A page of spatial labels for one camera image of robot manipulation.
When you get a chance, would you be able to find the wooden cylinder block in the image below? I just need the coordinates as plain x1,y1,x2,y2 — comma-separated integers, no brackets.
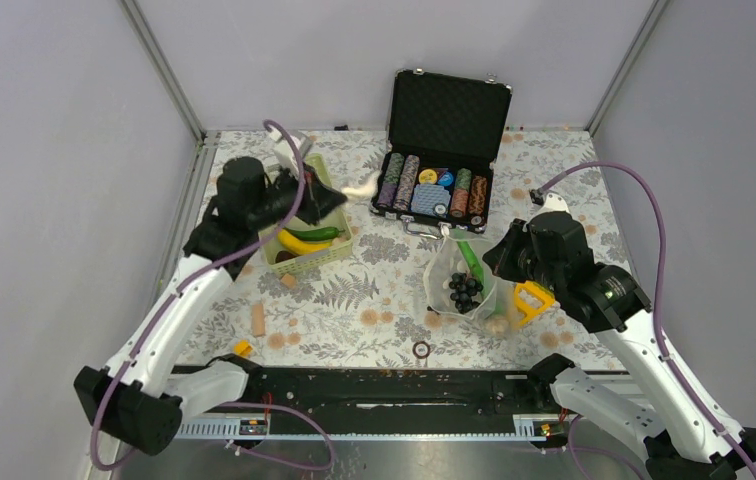
251,302,266,337

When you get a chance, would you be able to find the black poker chip case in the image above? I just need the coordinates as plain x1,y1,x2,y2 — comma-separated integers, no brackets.
370,69,512,234

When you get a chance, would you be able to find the garlic bulb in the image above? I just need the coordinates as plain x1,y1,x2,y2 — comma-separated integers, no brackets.
484,315,510,337

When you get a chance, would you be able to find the yellow banana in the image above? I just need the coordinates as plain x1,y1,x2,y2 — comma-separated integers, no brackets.
277,230,333,256

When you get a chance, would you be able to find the purple cable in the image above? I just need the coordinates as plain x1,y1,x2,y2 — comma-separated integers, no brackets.
530,160,756,480
89,119,338,473

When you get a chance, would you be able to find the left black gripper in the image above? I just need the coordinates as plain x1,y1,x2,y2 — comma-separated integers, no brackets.
250,161,348,231

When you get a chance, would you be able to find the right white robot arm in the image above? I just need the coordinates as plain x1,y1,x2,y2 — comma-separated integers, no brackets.
483,193,756,479

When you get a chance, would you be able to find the white mushroom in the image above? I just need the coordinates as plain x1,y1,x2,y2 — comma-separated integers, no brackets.
341,171,381,201

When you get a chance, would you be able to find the small dark green pepper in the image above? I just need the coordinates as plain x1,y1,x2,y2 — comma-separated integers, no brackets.
285,226,345,242

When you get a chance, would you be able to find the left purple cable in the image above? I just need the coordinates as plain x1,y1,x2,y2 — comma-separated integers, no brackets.
89,119,338,473

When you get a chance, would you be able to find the long green pepper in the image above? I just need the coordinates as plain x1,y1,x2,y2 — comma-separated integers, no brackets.
450,238,499,318

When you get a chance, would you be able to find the yellow plastic triangle tool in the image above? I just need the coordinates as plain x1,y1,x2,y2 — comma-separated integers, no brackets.
513,281,555,328

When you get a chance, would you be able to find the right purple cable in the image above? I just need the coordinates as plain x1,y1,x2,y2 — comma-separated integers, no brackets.
530,160,756,480

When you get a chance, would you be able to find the clear zip top bag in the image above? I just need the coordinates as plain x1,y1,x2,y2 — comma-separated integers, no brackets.
423,227,511,338

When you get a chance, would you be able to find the black grape bunch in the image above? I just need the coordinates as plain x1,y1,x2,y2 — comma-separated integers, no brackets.
448,272,483,314

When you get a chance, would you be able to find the light green plastic basket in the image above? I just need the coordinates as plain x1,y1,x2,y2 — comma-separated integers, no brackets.
259,153,355,277

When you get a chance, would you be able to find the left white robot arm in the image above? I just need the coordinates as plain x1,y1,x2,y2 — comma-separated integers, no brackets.
73,120,347,471

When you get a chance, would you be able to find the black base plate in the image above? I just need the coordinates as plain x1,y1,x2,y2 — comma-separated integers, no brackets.
170,355,572,441

